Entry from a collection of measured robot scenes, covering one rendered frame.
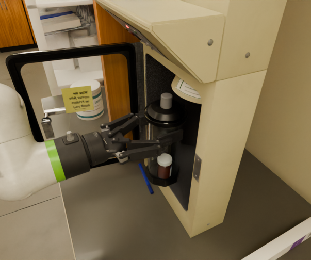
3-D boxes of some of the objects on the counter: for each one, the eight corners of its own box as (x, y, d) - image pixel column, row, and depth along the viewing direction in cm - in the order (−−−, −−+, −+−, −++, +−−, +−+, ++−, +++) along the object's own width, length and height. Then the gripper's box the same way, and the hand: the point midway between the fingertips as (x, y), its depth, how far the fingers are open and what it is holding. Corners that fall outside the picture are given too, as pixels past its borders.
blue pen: (141, 164, 90) (141, 162, 89) (153, 193, 79) (153, 191, 79) (138, 165, 90) (137, 163, 89) (150, 194, 79) (150, 192, 78)
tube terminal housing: (200, 144, 99) (239, -127, 53) (259, 205, 76) (421, -184, 30) (144, 163, 90) (132, -141, 44) (191, 239, 67) (269, -239, 21)
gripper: (98, 170, 45) (198, 135, 54) (71, 113, 60) (152, 93, 69) (103, 196, 50) (194, 159, 59) (76, 137, 65) (152, 115, 74)
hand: (163, 126), depth 63 cm, fingers closed on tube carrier, 9 cm apart
